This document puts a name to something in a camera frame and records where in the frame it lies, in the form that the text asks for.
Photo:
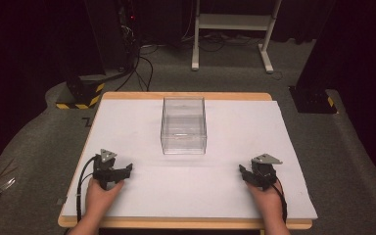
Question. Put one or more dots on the person's left hand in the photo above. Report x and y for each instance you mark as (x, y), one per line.
(99, 200)

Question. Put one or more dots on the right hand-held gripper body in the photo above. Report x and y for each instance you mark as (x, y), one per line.
(263, 171)

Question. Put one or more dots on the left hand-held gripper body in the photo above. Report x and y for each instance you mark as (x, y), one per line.
(103, 166)

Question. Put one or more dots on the white metal stand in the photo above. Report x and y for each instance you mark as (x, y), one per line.
(231, 23)

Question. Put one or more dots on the white paper sheet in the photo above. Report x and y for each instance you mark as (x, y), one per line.
(189, 182)

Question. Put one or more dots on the clear plastic box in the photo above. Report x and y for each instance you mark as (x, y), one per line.
(183, 127)

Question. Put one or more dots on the black equipment tower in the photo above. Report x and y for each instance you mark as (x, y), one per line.
(117, 32)

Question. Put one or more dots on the wooden table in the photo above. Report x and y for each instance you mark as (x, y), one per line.
(189, 95)

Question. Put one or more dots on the person's right hand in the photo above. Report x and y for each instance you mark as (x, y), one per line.
(265, 202)

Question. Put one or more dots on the black stand with dark base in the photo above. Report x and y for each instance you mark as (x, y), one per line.
(313, 99)

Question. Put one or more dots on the black stand with striped base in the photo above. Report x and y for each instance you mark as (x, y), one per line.
(81, 89)

